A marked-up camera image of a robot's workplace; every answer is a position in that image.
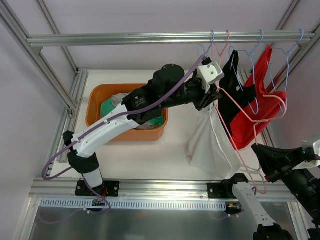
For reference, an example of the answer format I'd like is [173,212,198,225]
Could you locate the pink wire hanger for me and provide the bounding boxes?
[211,29,230,67]
[218,86,288,195]

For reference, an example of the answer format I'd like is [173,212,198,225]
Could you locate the white tank top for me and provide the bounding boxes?
[185,104,261,181]

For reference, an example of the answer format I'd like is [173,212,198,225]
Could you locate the blue wire hanger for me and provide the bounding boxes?
[196,29,215,58]

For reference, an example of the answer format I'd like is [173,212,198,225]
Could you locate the grey tank top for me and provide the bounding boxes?
[111,93,155,130]

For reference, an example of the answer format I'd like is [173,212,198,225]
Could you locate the green tank top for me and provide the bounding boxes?
[99,97,165,130]

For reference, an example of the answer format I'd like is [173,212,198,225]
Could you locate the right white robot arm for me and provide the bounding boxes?
[220,141,320,240]

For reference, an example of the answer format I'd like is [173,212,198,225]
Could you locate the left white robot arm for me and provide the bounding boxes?
[63,62,225,196]

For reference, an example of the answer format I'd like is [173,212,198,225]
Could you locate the red tank top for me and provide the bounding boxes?
[230,45,287,150]

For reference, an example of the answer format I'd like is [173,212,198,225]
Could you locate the black tank top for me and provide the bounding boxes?
[218,50,256,133]

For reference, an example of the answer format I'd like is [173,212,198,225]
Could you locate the blue hanger with red top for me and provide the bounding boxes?
[264,28,305,113]

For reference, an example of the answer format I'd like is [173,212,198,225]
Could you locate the orange plastic basket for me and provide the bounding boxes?
[85,83,169,142]

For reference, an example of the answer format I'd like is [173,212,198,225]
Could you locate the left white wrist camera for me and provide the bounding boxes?
[196,61,225,93]

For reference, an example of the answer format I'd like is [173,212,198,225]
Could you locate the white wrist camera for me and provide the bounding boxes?
[293,134,320,170]
[196,61,225,93]

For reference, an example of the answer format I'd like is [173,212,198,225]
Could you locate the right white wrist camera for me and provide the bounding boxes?
[293,134,320,170]

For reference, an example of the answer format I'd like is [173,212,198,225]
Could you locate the right aluminium frame post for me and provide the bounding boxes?
[267,0,320,91]

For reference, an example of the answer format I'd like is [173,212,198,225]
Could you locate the aluminium frame post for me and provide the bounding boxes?
[267,0,320,91]
[0,0,89,119]

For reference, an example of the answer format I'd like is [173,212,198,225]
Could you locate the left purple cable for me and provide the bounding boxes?
[41,54,210,222]

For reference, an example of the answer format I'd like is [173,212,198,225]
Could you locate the aluminium hanging rail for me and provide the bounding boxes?
[27,29,316,47]

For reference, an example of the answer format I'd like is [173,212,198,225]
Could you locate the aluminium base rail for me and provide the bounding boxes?
[28,178,297,202]

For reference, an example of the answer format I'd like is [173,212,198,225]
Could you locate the white slotted cable duct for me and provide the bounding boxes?
[39,198,227,212]

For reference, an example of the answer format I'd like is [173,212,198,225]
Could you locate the left aluminium frame post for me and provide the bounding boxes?
[0,0,89,119]

